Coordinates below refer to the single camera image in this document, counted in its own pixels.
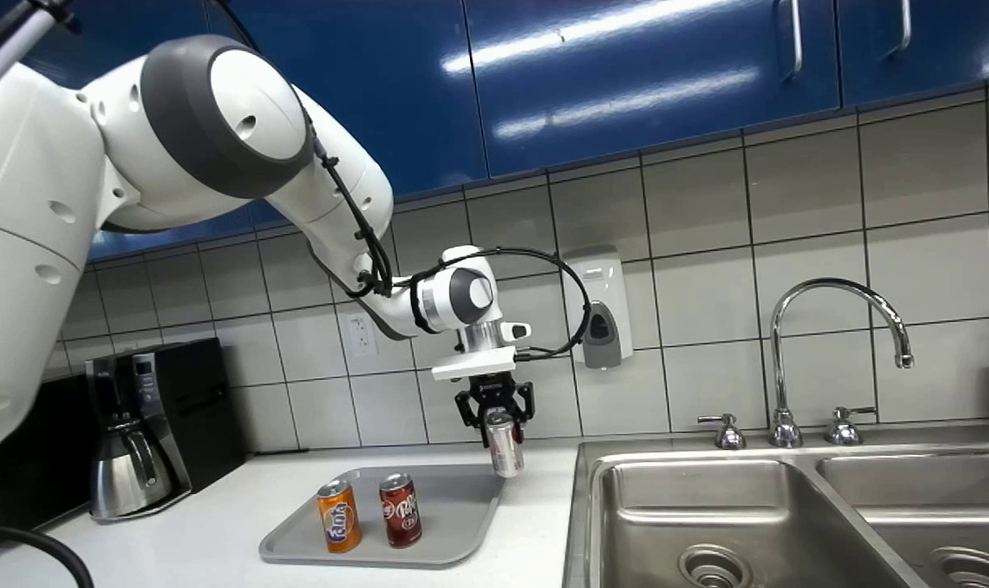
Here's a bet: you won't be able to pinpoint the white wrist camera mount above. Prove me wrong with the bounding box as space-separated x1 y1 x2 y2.
432 320 532 381

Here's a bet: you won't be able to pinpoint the orange soda can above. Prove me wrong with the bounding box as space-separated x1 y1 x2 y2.
315 476 361 553

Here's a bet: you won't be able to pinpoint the silver soda can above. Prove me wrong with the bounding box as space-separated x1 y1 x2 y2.
482 410 521 476

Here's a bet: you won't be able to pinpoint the stainless steel sink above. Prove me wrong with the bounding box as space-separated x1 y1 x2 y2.
562 424 989 588

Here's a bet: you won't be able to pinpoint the grey plastic tray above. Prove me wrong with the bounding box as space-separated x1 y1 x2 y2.
258 463 502 570

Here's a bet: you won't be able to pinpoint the chrome sink faucet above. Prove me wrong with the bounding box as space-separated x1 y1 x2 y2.
694 273 917 450

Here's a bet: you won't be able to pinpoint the white wall outlet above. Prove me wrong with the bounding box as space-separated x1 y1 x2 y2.
339 312 377 375

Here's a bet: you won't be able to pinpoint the white soap dispenser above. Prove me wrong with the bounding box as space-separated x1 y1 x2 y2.
563 249 632 369

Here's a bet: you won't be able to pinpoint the blue upper cabinets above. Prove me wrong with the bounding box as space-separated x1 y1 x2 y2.
0 0 989 266

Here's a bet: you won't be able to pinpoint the black coffee maker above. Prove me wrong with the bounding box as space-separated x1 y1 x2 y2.
89 338 244 502

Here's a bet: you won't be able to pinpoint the red soda can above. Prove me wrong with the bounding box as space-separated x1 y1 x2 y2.
377 475 420 549

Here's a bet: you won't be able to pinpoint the steel coffee carafe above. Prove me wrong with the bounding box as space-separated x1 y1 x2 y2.
91 419 184 523

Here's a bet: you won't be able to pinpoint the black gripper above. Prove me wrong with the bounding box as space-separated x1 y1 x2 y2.
452 372 536 448

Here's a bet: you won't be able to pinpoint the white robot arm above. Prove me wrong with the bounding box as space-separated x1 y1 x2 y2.
0 37 530 441

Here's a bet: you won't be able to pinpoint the black microwave oven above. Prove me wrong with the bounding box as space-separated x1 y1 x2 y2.
0 375 99 530

